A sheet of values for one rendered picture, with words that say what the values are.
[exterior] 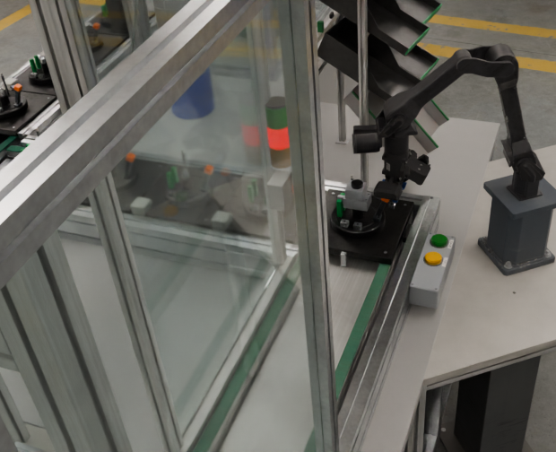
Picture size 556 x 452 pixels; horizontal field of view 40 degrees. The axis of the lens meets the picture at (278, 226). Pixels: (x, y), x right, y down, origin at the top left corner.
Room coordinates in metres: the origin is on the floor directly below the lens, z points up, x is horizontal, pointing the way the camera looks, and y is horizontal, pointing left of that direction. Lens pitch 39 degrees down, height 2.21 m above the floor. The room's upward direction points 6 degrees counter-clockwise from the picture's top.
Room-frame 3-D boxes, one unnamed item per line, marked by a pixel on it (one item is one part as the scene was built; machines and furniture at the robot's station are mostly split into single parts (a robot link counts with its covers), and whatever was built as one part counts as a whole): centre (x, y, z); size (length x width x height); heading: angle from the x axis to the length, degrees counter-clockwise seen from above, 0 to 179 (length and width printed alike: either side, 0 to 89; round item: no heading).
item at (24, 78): (2.58, 0.78, 1.01); 0.24 x 0.24 x 0.13; 65
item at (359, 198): (1.54, -0.20, 1.06); 0.08 x 0.04 x 0.07; 66
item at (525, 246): (1.48, -0.61, 0.96); 0.15 x 0.15 x 0.20; 13
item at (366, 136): (1.50, -0.26, 1.27); 0.12 x 0.08 x 0.11; 86
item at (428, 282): (1.37, -0.37, 0.93); 0.21 x 0.07 x 0.06; 155
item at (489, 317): (1.52, -0.60, 0.84); 0.90 x 0.70 x 0.03; 103
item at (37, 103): (2.36, 0.88, 1.01); 0.24 x 0.24 x 0.13; 65
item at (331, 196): (1.54, -0.21, 0.96); 0.24 x 0.24 x 0.02; 65
